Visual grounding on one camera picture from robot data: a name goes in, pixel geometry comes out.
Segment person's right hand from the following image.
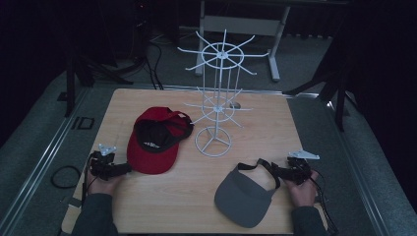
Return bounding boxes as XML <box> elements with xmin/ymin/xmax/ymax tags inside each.
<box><xmin>282</xmin><ymin>170</ymin><xmax>320</xmax><ymax>208</ymax></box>

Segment metal floor rail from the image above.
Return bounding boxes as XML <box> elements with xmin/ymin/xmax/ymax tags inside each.
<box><xmin>0</xmin><ymin>88</ymin><xmax>90</xmax><ymax>236</ymax></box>
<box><xmin>326</xmin><ymin>97</ymin><xmax>394</xmax><ymax>236</ymax></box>

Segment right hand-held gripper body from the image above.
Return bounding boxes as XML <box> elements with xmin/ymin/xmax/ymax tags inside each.
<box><xmin>284</xmin><ymin>149</ymin><xmax>321</xmax><ymax>185</ymax></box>

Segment grey tape piece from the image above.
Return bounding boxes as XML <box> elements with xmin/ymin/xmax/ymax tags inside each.
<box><xmin>67</xmin><ymin>196</ymin><xmax>83</xmax><ymax>209</ymax></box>

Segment black rectangular floor bracket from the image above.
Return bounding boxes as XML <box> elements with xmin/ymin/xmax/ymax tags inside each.
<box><xmin>71</xmin><ymin>116</ymin><xmax>96</xmax><ymax>131</ymax></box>

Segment black cable loop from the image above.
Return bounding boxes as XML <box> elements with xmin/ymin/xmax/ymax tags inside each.
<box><xmin>50</xmin><ymin>165</ymin><xmax>83</xmax><ymax>190</ymax></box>

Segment hand-held gripper cable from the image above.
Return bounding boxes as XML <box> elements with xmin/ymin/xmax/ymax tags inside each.
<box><xmin>81</xmin><ymin>152</ymin><xmax>96</xmax><ymax>206</ymax></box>
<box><xmin>310</xmin><ymin>169</ymin><xmax>339</xmax><ymax>236</ymax></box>

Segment black floor cables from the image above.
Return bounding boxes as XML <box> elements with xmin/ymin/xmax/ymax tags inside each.
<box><xmin>143</xmin><ymin>40</ymin><xmax>165</xmax><ymax>91</ymax></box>

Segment right hand-held gripper cable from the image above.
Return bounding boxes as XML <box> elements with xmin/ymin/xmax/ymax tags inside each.
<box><xmin>310</xmin><ymin>169</ymin><xmax>339</xmax><ymax>236</ymax></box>

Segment grey sun visor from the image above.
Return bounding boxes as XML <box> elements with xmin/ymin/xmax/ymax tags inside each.
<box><xmin>213</xmin><ymin>158</ymin><xmax>283</xmax><ymax>229</ymax></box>

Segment white metal desk frame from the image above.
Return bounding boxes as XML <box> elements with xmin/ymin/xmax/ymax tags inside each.
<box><xmin>195</xmin><ymin>0</ymin><xmax>292</xmax><ymax>83</ymax></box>

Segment black tripod stand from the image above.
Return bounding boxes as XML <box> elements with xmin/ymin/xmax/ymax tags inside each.
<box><xmin>64</xmin><ymin>53</ymin><xmax>135</xmax><ymax>118</ymax></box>
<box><xmin>282</xmin><ymin>55</ymin><xmax>352</xmax><ymax>133</ymax></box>

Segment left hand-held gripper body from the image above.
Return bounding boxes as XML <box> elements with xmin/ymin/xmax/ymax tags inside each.
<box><xmin>89</xmin><ymin>143</ymin><xmax>118</xmax><ymax>181</ymax></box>

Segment red baseball cap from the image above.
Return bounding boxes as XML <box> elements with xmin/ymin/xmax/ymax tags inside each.
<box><xmin>126</xmin><ymin>106</ymin><xmax>195</xmax><ymax>175</ymax></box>

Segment person's left hand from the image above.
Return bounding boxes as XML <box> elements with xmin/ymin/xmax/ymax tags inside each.
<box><xmin>86</xmin><ymin>169</ymin><xmax>127</xmax><ymax>198</ymax></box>

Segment left hand-held gripper cable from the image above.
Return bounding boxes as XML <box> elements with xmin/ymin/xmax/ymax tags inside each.
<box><xmin>81</xmin><ymin>152</ymin><xmax>96</xmax><ymax>206</ymax></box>

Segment white wire display rack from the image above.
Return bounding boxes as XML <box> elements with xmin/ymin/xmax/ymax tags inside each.
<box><xmin>176</xmin><ymin>29</ymin><xmax>270</xmax><ymax>158</ymax></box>

